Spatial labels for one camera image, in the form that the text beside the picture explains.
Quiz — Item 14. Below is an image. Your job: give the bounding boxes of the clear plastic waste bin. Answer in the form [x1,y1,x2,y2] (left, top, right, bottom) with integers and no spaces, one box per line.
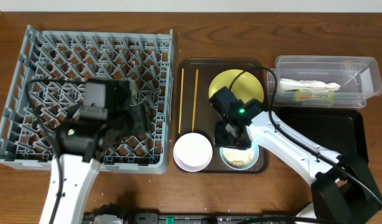
[267,55,382,108]

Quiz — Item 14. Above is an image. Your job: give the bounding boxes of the dark brown serving tray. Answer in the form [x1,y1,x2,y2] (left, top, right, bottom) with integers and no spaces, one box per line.
[173,57,269,174]

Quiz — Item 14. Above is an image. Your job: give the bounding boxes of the light blue bowl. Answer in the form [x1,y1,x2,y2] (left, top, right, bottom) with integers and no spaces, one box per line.
[220,143,259,170]

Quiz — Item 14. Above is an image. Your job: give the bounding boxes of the white tissue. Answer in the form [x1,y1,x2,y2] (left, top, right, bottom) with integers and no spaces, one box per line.
[278,78,340,92]

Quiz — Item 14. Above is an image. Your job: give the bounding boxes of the green orange snack wrapper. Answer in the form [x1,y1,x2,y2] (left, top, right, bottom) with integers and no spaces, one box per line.
[293,90,335,103]

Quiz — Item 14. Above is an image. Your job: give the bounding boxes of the left black cable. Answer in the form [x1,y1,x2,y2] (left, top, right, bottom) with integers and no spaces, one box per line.
[24,77,89,224]

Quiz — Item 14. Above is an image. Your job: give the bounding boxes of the yellow plate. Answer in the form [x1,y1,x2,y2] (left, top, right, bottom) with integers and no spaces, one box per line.
[208,69,264,103]

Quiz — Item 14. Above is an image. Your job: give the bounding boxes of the black waste tray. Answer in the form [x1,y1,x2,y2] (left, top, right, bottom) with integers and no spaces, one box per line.
[277,107,369,162]

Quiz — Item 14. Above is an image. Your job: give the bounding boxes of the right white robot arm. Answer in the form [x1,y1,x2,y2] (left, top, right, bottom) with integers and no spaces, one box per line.
[209,86,382,223]

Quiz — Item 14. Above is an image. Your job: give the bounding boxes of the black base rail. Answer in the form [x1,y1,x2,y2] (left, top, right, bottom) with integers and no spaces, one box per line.
[82,203,290,224]

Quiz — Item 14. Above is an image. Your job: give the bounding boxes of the wooden chopstick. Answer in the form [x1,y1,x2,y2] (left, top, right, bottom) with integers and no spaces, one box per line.
[178,68,184,135]
[192,69,199,132]

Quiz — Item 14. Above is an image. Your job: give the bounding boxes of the grey plastic dish rack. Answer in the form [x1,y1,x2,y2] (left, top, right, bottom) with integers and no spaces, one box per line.
[0,26,175,174]

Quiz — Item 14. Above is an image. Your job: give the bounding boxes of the pink plate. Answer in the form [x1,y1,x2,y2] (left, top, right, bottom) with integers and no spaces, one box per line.
[173,133,213,172]

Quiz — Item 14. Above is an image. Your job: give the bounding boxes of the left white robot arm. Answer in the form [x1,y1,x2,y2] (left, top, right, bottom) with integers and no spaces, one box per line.
[40,78,151,223]

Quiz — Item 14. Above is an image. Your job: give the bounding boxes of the rice and food scraps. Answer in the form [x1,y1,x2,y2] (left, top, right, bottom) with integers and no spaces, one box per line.
[223,149,254,168]

